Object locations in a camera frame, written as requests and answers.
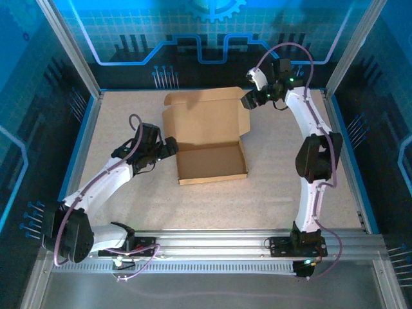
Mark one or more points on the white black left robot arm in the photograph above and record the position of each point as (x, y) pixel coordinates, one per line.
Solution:
(103, 183)

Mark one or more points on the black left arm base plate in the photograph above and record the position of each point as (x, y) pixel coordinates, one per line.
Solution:
(145, 246)

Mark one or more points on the brown cardboard paper box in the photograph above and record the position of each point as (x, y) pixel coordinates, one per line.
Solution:
(206, 122)

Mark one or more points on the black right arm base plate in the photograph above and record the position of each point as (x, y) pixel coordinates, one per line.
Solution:
(280, 247)

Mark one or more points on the black controller box green light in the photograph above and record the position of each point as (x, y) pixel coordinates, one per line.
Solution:
(302, 269)

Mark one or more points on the aluminium frame rail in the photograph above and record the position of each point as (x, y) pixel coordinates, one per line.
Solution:
(212, 244)

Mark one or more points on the aluminium frame post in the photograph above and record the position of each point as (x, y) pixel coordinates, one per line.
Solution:
(69, 48)
(354, 45)

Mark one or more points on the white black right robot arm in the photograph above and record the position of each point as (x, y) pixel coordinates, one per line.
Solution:
(309, 206)

